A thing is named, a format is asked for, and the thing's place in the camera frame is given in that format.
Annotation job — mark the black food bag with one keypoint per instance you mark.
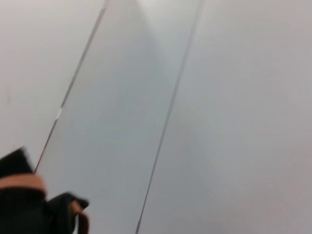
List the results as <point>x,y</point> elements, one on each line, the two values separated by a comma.
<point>19,212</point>

